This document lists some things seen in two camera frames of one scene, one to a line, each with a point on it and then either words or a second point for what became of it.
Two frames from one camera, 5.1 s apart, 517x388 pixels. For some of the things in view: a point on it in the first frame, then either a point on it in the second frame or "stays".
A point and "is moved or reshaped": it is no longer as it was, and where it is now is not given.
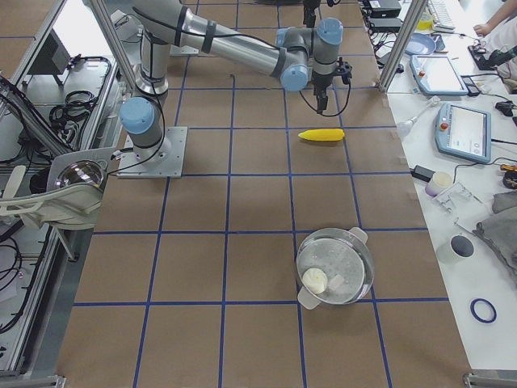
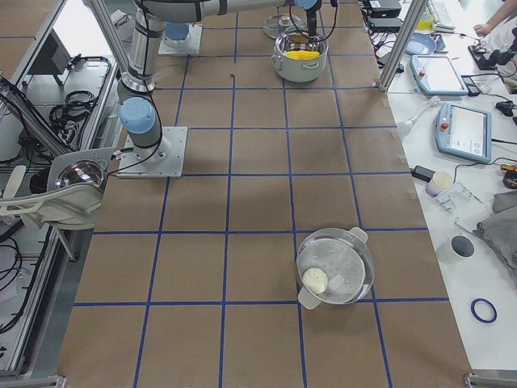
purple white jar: x=440 y=181 stays
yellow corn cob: x=322 y=134 is moved or reshaped
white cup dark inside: x=460 y=248 stays
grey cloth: x=500 y=231 stays
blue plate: x=420 y=44 stays
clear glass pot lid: x=330 y=271 -> x=276 y=26
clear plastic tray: x=456 y=199 stays
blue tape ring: x=477 y=315 stays
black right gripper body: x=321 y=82 -> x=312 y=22
